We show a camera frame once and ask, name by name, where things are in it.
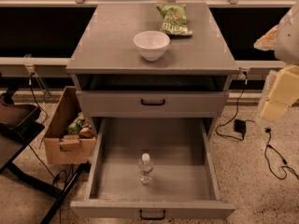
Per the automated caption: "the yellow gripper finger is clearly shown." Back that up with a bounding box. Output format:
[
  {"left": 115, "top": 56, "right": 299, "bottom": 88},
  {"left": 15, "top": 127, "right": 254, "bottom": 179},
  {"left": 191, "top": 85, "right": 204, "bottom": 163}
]
[
  {"left": 259, "top": 65, "right": 299, "bottom": 122},
  {"left": 253, "top": 25, "right": 278, "bottom": 51}
]

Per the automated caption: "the clear plastic water bottle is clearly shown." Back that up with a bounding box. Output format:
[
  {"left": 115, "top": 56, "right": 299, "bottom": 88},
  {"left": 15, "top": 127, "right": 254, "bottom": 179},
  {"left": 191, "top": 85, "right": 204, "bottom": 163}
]
[{"left": 138, "top": 153, "right": 154, "bottom": 185}]

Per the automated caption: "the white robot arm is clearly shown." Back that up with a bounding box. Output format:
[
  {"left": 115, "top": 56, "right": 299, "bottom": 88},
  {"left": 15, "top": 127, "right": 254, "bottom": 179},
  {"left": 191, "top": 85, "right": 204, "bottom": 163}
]
[{"left": 253, "top": 2, "right": 299, "bottom": 124}]

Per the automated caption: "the grey drawer cabinet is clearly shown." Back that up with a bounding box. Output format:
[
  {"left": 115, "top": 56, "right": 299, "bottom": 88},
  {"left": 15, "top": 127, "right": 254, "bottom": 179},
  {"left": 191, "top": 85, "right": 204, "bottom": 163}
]
[{"left": 65, "top": 1, "right": 240, "bottom": 140}]

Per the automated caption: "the open grey bottom drawer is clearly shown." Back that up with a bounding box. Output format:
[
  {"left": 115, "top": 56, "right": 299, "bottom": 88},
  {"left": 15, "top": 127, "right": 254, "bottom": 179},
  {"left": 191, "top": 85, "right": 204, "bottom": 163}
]
[{"left": 71, "top": 118, "right": 235, "bottom": 220}]

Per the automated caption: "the closed grey middle drawer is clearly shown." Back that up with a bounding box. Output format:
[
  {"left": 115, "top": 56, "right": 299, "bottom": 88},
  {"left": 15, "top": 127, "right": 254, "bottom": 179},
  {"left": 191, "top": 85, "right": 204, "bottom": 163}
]
[{"left": 77, "top": 91, "right": 228, "bottom": 118}]

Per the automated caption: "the black power adapter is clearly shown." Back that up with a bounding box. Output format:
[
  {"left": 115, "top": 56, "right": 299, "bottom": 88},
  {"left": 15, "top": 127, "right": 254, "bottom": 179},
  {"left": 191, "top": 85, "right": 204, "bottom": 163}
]
[{"left": 234, "top": 119, "right": 246, "bottom": 133}]

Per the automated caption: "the green chip bag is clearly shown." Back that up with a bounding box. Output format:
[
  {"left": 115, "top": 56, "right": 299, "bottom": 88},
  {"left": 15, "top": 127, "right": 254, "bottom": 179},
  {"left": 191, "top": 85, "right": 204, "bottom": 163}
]
[{"left": 156, "top": 4, "right": 192, "bottom": 36}]

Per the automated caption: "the white ceramic bowl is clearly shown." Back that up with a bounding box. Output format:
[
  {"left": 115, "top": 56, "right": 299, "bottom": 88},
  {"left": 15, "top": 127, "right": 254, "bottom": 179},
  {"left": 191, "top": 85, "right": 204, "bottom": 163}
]
[{"left": 134, "top": 31, "right": 170, "bottom": 61}]

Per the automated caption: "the green snack bag in box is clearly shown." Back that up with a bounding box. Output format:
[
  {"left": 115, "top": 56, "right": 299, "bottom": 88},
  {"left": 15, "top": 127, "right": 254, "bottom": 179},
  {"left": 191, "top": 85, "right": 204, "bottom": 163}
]
[{"left": 66, "top": 112, "right": 85, "bottom": 135}]

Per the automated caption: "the brown cardboard box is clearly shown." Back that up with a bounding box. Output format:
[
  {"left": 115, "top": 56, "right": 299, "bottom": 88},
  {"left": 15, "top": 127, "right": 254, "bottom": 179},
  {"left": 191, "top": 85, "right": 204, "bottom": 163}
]
[{"left": 44, "top": 87, "right": 95, "bottom": 164}]

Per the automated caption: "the black office chair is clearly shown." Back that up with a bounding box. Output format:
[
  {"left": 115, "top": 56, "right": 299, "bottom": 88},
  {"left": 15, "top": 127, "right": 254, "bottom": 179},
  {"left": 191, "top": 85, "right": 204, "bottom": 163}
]
[{"left": 0, "top": 75, "right": 92, "bottom": 224}]

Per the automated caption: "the black cable on floor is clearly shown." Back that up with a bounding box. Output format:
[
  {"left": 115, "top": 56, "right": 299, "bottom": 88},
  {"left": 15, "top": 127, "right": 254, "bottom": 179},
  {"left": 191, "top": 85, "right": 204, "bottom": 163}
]
[{"left": 215, "top": 70, "right": 299, "bottom": 181}]

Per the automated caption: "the black cable left floor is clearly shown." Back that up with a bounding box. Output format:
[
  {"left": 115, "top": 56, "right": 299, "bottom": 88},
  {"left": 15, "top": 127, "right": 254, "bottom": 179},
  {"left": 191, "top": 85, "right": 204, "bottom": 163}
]
[{"left": 27, "top": 72, "right": 68, "bottom": 224}]

